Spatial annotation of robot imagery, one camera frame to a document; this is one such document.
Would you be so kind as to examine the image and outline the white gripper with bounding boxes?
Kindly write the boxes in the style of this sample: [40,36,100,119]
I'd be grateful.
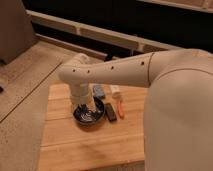
[69,84,96,111]

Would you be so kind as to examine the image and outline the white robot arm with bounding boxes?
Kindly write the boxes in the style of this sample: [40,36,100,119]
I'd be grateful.
[59,49,213,171]

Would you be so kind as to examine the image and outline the dark ceramic bowl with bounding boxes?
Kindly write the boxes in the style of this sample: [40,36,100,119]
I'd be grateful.
[73,97,105,125]

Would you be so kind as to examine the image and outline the blue grey sponge block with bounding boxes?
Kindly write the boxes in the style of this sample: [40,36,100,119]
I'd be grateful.
[93,85,105,99]

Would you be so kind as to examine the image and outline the black rectangular block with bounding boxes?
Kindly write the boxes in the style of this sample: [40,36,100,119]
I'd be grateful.
[105,103,117,122]

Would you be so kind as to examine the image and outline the white small bottle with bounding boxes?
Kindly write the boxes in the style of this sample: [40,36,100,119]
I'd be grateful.
[110,85,121,98]

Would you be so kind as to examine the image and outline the wooden cutting board table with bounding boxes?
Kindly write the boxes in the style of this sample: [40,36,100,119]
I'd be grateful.
[38,84,147,171]

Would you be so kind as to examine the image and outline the grey couch corner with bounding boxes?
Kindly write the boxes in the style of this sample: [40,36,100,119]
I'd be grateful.
[0,0,37,64]

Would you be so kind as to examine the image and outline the white shelf rail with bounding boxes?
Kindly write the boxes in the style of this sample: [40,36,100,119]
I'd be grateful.
[27,10,178,53]

